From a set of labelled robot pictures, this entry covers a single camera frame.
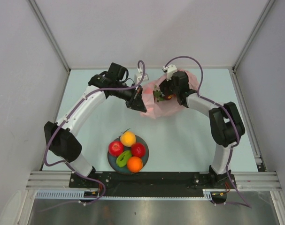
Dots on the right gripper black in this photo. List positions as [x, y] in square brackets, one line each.
[165, 84]

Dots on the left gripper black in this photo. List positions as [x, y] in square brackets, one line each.
[135, 101]

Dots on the red fake strawberry green leaves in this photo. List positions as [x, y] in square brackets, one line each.
[159, 95]

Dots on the pink plastic bag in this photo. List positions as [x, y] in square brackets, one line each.
[163, 110]

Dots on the orange fake fruit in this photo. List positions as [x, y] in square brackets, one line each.
[128, 139]

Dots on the red fake pomegranate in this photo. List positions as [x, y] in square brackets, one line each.
[138, 150]

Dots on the red fake apple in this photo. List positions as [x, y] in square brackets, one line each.
[115, 148]

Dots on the green fake star fruit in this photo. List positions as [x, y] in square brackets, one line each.
[123, 158]

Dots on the orange fake tangerine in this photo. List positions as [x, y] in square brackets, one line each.
[135, 164]

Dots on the dark blue ceramic plate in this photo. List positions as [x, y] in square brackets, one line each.
[125, 170]

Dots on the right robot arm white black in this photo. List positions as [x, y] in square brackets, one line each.
[226, 124]

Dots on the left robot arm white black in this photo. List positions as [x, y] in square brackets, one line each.
[61, 135]

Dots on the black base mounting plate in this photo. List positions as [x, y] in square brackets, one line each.
[161, 184]

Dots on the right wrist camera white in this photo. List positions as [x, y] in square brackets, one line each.
[169, 70]

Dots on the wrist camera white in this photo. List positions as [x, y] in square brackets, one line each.
[169, 70]
[138, 76]

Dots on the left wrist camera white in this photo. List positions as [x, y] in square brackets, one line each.
[138, 76]

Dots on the right aluminium frame post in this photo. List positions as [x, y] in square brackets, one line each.
[255, 30]

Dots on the aluminium frame post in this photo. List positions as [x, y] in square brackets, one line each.
[49, 34]
[255, 30]

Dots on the left aluminium frame post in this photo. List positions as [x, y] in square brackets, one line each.
[49, 34]

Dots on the white slotted cable duct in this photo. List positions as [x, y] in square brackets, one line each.
[86, 195]

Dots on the aluminium front rail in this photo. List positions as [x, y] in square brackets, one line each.
[60, 180]

